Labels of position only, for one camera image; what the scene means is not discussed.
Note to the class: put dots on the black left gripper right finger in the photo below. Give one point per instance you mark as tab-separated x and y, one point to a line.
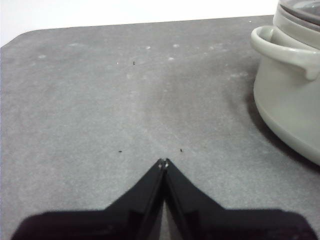
212	222

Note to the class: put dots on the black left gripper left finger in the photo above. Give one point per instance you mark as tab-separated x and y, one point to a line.
120	220

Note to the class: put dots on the glass lid with green knob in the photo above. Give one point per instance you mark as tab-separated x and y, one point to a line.
300	10

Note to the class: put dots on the pale green electric pot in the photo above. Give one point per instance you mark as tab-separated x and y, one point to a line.
287	100

